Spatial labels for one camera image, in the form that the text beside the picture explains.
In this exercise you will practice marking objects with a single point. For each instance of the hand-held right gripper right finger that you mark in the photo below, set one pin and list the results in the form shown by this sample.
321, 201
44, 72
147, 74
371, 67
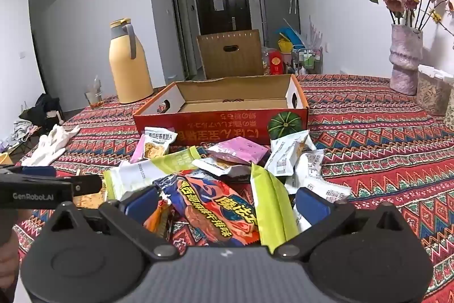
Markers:
312, 203

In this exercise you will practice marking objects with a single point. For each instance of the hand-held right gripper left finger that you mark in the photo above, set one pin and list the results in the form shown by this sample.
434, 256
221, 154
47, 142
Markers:
142, 205

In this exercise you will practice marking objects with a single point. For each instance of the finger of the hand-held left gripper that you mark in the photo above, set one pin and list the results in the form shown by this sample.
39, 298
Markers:
87, 186
39, 171

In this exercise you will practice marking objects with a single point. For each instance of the long green snack packet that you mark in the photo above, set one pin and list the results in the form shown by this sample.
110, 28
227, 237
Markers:
271, 207

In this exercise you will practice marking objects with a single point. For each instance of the pink snack packet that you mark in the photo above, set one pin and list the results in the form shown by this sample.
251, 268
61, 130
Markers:
237, 148
137, 152

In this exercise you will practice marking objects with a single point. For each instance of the orange and blue chip bag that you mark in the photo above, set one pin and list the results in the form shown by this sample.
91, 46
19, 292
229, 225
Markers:
212, 207

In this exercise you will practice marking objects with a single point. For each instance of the orange pumpkin print cardboard box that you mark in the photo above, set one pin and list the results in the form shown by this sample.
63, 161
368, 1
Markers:
220, 125

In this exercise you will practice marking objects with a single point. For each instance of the person's left hand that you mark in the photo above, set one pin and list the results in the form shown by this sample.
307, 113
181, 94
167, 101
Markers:
9, 267

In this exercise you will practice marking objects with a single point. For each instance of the white cloth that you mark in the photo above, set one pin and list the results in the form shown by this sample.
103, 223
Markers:
53, 146

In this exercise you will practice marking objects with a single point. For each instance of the white and green snack packet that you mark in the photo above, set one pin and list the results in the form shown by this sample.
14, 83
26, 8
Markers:
142, 171

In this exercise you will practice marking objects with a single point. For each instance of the pile of light clothes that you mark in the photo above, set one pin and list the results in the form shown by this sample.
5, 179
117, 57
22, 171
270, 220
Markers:
19, 136

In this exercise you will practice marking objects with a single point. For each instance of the small cracker picture snack packet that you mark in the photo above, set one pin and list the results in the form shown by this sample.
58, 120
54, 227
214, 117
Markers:
156, 146

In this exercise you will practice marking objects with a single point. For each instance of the dark bag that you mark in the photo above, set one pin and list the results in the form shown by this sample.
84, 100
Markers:
39, 107

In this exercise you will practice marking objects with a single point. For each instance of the clear glass cup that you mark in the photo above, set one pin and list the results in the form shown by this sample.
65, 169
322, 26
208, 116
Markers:
94, 93

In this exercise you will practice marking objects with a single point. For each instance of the red patterned tablecloth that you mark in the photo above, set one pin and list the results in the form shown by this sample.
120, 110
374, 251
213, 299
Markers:
372, 132

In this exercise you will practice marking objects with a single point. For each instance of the yellow thermos jug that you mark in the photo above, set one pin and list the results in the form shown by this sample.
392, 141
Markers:
127, 75

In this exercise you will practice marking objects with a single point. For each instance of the red tin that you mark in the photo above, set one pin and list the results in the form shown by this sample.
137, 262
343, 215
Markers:
276, 63

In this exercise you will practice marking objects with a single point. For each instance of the clear plastic jar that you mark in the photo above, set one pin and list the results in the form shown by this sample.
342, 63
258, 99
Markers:
266, 63

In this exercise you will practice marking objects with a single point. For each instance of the yellow plastic item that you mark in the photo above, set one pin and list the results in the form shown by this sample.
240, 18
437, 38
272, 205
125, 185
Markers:
284, 45

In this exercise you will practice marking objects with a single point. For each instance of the speckled vase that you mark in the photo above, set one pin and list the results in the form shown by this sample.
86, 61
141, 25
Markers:
449, 118

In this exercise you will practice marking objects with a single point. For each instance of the pink textured vase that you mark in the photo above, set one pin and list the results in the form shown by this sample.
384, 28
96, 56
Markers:
404, 68

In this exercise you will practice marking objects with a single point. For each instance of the blue dustpan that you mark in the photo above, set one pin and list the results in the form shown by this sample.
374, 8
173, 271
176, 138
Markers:
289, 35

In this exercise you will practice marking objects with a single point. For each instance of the grey refrigerator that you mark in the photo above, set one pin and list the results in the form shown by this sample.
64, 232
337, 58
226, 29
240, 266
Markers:
280, 12

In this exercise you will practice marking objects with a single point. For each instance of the paper notice on door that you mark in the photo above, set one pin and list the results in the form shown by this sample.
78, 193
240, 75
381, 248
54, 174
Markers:
217, 4

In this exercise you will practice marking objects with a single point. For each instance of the yellow flower sprig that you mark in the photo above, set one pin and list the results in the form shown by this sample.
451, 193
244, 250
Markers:
434, 15

